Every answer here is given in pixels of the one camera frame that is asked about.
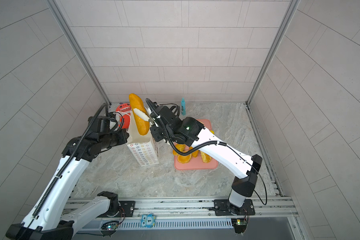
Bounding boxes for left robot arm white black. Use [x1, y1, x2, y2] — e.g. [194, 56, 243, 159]
[6, 103, 129, 240]

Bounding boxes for small round golden bun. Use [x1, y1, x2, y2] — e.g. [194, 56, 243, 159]
[173, 144, 186, 156]

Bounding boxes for long yellow baguette bread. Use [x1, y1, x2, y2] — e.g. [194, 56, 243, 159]
[129, 94, 150, 136]

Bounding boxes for circuit board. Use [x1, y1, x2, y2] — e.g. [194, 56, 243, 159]
[101, 221, 119, 231]
[231, 219, 248, 234]

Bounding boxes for white paper bag with print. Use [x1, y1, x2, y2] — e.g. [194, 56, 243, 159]
[127, 114, 159, 167]

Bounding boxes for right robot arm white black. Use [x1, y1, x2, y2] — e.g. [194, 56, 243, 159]
[146, 99, 263, 216]

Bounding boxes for pink tray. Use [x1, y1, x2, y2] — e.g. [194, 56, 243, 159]
[173, 118, 219, 171]

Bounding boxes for white food tongs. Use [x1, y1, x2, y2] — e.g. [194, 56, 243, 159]
[133, 108, 158, 127]

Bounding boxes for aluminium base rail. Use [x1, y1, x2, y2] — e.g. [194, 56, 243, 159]
[63, 197, 300, 233]

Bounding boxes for blue owl tag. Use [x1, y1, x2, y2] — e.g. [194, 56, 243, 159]
[140, 214, 156, 228]

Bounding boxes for lumpy yellow long bread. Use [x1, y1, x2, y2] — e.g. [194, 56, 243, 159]
[200, 152, 212, 163]

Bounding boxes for flat round orange tart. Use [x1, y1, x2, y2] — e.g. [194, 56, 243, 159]
[177, 155, 192, 164]

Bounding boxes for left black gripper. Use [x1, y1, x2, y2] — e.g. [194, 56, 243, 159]
[98, 128, 132, 150]

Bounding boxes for oval brown bread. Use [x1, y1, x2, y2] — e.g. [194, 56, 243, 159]
[189, 147, 199, 158]

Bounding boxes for left circuit board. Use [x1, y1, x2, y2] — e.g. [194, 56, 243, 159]
[101, 221, 119, 231]

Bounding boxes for right circuit board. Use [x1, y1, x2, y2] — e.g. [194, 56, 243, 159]
[231, 219, 248, 234]

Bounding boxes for red shark plush toy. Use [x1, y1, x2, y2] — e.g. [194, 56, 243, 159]
[116, 103, 132, 129]

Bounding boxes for teal small bottle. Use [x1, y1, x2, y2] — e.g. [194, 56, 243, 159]
[181, 98, 186, 116]

